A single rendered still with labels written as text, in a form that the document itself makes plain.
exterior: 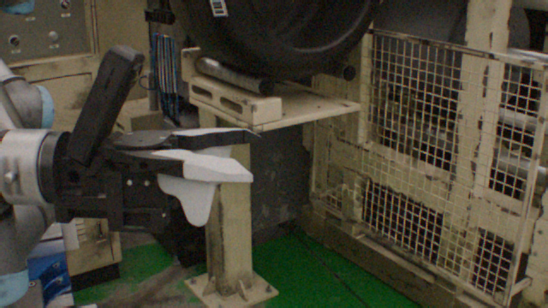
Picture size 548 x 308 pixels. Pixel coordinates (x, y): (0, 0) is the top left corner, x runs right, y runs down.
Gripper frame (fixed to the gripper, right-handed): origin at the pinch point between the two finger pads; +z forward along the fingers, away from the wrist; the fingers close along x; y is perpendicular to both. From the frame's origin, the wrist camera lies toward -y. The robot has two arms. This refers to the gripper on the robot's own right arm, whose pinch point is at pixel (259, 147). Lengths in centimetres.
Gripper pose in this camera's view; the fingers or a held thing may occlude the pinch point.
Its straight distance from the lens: 50.8
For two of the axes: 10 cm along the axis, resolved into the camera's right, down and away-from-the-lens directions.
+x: -0.2, 2.3, -9.7
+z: 10.0, 0.1, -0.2
